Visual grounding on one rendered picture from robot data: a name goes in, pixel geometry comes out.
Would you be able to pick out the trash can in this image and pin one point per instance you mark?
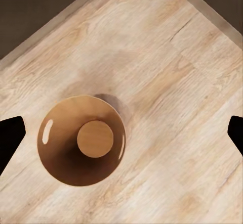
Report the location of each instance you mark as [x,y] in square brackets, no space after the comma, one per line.
[86,141]

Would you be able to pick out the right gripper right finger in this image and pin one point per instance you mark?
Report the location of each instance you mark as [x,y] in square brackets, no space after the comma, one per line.
[235,131]

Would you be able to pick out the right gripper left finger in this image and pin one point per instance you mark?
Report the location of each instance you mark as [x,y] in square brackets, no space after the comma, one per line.
[12,132]

